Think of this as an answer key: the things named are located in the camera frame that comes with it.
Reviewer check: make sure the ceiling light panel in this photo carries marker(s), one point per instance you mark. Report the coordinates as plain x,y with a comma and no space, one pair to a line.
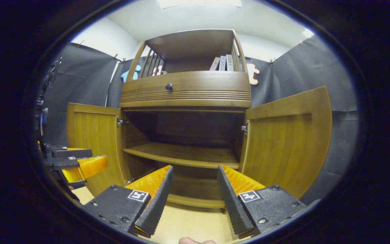
307,33

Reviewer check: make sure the grey book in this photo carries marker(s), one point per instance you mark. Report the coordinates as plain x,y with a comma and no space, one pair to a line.
222,63
230,63

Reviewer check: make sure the wooden shoe cabinet door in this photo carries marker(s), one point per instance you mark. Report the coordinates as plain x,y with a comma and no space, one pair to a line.
93,145
286,145

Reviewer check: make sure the wooden inner shelf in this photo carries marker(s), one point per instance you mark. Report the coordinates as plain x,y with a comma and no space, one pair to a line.
181,154

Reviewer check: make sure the wooden cabinet drawer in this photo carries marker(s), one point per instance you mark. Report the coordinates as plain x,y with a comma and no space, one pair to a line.
208,88

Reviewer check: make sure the pink card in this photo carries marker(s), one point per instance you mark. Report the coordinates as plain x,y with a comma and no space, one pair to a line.
157,70

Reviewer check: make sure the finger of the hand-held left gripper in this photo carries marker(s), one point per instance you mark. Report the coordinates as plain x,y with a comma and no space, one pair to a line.
88,166
73,153

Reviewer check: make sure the wooden double-door shoe cabinet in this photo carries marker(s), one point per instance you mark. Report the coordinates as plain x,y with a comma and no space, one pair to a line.
188,91

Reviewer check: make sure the pale pink book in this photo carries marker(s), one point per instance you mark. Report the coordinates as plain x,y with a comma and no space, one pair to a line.
214,63

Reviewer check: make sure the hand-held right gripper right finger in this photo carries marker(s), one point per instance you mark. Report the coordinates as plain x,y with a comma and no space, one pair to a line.
235,206

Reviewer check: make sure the black drawer knob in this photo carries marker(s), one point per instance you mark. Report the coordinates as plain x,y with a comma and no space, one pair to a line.
169,86

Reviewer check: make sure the metal door hinge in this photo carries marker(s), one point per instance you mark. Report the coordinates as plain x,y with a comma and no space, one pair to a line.
130,180
245,128
122,121

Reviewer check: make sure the black backdrop cloth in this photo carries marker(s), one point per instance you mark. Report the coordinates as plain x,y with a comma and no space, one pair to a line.
83,84

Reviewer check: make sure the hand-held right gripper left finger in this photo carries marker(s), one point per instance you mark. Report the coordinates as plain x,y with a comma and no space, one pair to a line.
156,203

